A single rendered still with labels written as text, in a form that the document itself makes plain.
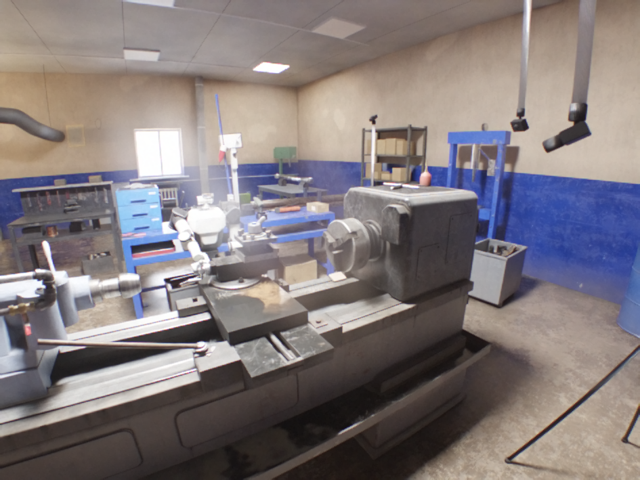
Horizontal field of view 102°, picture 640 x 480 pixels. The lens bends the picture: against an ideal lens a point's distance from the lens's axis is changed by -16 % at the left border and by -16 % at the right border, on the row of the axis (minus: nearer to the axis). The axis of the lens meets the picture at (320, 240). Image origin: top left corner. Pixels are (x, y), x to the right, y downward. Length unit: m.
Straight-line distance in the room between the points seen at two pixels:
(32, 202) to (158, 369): 4.50
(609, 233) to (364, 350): 3.53
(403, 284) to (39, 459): 1.46
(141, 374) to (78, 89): 7.61
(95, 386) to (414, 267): 1.32
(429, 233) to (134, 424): 1.38
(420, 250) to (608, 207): 3.21
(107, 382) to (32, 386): 0.21
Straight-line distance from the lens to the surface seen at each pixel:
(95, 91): 8.37
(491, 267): 3.49
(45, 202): 5.43
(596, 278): 4.58
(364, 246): 1.40
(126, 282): 1.19
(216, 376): 1.10
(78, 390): 1.23
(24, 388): 1.25
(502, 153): 4.30
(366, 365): 1.53
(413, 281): 1.52
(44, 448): 1.26
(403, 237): 1.40
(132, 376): 1.20
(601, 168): 4.43
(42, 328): 1.15
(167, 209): 6.70
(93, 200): 5.32
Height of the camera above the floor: 1.52
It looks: 16 degrees down
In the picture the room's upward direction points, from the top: straight up
